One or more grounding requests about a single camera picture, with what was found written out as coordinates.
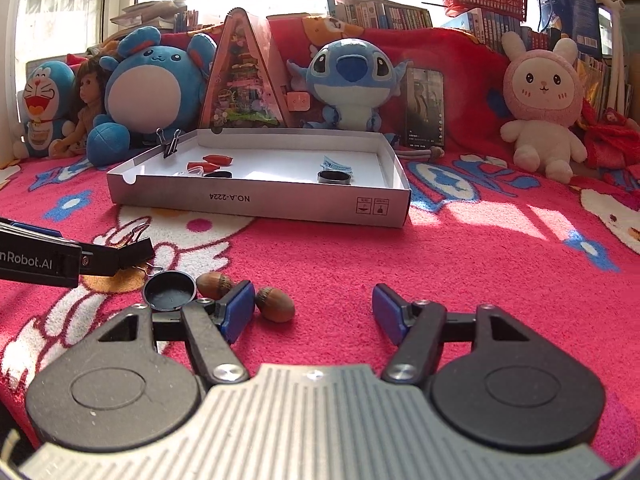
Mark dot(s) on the brown acorn far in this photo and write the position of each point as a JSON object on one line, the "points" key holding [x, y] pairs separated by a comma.
{"points": [[214, 285]]}

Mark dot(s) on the black round cap in tray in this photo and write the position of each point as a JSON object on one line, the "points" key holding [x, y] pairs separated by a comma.
{"points": [[220, 174]]}

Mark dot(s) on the pink bunny plush toy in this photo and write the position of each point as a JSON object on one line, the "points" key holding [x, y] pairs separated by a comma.
{"points": [[544, 95]]}

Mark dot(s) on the red Hello Kitty blanket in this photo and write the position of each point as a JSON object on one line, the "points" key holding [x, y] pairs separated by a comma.
{"points": [[478, 230]]}

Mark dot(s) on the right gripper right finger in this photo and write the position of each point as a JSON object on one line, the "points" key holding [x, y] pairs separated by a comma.
{"points": [[415, 329]]}

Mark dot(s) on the stack of papers books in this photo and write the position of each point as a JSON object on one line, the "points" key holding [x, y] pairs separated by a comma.
{"points": [[165, 15]]}

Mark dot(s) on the Stitch blue plush toy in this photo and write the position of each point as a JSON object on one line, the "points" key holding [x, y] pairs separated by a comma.
{"points": [[352, 78]]}

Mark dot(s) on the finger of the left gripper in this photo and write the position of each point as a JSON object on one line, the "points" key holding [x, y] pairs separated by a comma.
{"points": [[101, 260]]}

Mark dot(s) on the black shallow round cap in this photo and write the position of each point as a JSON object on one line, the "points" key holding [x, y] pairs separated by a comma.
{"points": [[169, 290]]}

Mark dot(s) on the Doraemon plush toy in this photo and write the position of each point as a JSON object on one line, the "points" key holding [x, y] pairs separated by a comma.
{"points": [[47, 98]]}

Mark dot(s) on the black binder clip on tray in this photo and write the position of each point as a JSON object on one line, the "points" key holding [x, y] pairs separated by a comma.
{"points": [[168, 142]]}

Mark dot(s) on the blue cardboard box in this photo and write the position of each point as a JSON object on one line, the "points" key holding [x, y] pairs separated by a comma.
{"points": [[577, 19]]}

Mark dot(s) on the brown haired doll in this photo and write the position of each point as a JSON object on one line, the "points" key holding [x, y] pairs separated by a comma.
{"points": [[88, 103]]}

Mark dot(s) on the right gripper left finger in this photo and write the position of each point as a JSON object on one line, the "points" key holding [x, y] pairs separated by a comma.
{"points": [[212, 326]]}

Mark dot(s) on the pink triangular diorama house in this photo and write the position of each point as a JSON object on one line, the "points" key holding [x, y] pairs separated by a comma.
{"points": [[249, 85]]}

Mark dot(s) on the brown acorn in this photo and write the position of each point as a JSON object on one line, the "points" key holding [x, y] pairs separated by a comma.
{"points": [[275, 305], [214, 285]]}

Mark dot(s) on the black ring lens in tray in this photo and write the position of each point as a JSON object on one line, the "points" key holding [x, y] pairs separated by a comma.
{"points": [[334, 177]]}

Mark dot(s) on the blue round mouse plush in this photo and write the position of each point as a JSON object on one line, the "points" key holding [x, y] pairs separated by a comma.
{"points": [[151, 89]]}

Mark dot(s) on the blue patterned hair clip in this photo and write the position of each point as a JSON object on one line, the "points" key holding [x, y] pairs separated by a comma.
{"points": [[332, 165]]}

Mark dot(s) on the black binder clip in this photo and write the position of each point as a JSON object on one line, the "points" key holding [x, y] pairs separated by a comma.
{"points": [[168, 142], [132, 232]]}

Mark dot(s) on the red crayon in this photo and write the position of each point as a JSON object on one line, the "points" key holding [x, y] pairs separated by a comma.
{"points": [[220, 160], [201, 168]]}

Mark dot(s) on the white cardboard box tray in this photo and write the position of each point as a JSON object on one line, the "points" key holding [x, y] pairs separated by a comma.
{"points": [[275, 175]]}

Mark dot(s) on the row of books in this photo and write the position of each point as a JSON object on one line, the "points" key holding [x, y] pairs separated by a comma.
{"points": [[380, 14]]}

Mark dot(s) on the brown acorn near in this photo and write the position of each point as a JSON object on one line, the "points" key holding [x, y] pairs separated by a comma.
{"points": [[275, 305]]}

